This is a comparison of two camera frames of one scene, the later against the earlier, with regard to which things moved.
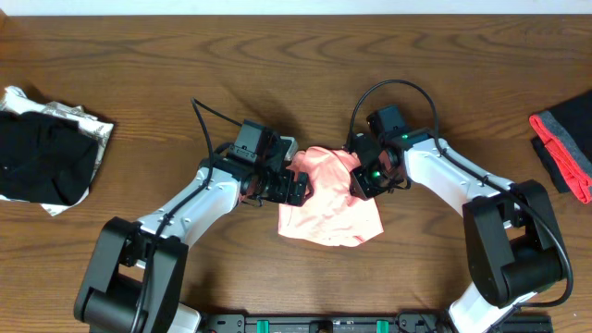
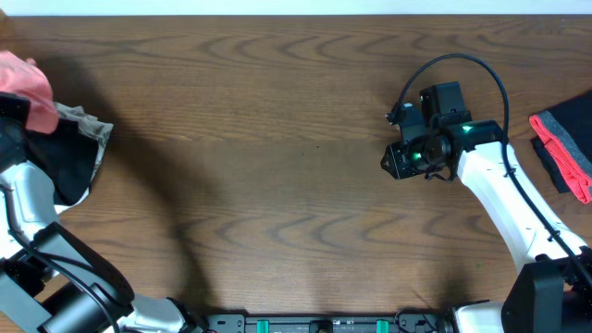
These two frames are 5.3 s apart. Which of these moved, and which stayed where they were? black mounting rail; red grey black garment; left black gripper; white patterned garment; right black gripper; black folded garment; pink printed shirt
Moved: pink printed shirt; left black gripper; right black gripper
Stayed: white patterned garment; red grey black garment; black folded garment; black mounting rail
